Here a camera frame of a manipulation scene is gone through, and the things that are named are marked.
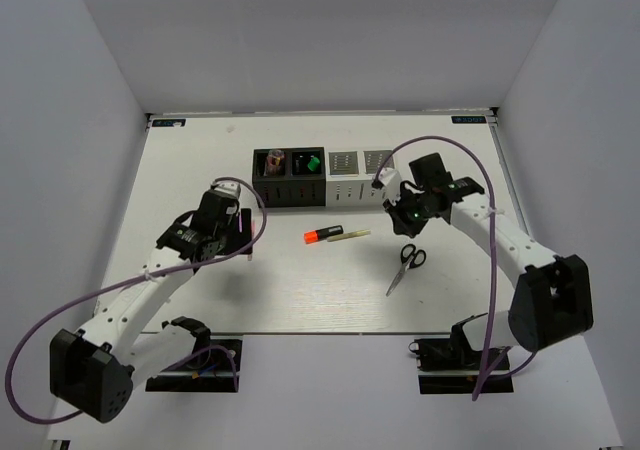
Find green black highlighter marker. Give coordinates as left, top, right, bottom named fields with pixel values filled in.
left=306, top=155, right=321, bottom=174

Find black handled scissors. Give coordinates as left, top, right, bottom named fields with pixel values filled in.
left=385, top=244, right=427, bottom=297

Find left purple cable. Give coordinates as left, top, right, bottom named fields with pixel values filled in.
left=4, top=176, right=269, bottom=425

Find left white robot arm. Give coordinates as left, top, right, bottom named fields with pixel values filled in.
left=49, top=181, right=251, bottom=423

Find black double pen holder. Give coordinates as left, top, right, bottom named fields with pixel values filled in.
left=252, top=147, right=326, bottom=208

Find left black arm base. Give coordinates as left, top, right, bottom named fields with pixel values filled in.
left=144, top=336, right=243, bottom=393

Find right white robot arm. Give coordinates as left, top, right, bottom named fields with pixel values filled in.
left=372, top=154, right=594, bottom=369

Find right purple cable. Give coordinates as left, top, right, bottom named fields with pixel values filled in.
left=374, top=135, right=544, bottom=402

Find orange slim highlighter pen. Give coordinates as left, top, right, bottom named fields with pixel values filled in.
left=247, top=219, right=256, bottom=262

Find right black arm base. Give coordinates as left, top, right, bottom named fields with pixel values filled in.
left=408, top=317, right=482, bottom=395

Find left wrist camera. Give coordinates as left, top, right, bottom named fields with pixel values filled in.
left=211, top=180, right=241, bottom=201

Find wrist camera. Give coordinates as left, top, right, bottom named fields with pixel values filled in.
left=372, top=167, right=402, bottom=195
left=211, top=180, right=241, bottom=201

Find orange black highlighter marker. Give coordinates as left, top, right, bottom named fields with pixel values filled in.
left=303, top=225, right=344, bottom=244

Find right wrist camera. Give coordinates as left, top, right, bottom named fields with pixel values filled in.
left=372, top=167, right=402, bottom=195

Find pink transparent glue tube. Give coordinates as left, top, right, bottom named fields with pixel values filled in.
left=264, top=149, right=286, bottom=177

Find white double pen holder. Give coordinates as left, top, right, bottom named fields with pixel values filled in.
left=325, top=149, right=400, bottom=208

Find purple cable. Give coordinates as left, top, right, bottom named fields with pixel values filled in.
left=4, top=176, right=269, bottom=425
left=374, top=135, right=544, bottom=402

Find yellow slim highlighter pen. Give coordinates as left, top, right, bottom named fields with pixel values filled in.
left=326, top=230, right=371, bottom=243

